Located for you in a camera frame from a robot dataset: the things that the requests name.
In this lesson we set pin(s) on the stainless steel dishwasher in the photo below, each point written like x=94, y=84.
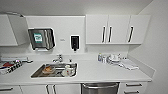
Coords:
x=100, y=88

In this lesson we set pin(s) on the blue dish soap bottle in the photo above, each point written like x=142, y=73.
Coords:
x=100, y=58

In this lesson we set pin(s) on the small chrome soap pump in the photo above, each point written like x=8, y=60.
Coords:
x=70, y=60

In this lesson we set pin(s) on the small white bottle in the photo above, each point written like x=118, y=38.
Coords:
x=104, y=59

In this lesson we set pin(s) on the white mug with red print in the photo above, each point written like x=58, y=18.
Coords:
x=69, y=70

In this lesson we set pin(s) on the chrome faucet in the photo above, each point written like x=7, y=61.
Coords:
x=58, y=59

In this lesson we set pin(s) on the stack of white plates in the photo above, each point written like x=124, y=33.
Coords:
x=115, y=60

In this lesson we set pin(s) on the orange bowl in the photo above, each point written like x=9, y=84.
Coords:
x=48, y=69

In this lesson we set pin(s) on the steel paper towel dispenser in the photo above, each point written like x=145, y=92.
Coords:
x=40, y=38

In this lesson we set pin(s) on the steel sink basin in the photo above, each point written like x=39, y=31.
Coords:
x=37, y=74

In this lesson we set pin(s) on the white two-door sink cabinet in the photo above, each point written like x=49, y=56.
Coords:
x=50, y=89

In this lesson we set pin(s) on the white drawer unit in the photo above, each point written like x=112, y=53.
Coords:
x=10, y=90
x=132, y=88

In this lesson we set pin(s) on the black wall soap dispenser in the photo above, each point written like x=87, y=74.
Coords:
x=74, y=42

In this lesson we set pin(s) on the small wall label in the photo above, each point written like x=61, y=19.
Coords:
x=61, y=40

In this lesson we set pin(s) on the white wall cabinet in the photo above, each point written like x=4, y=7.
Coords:
x=10, y=30
x=116, y=29

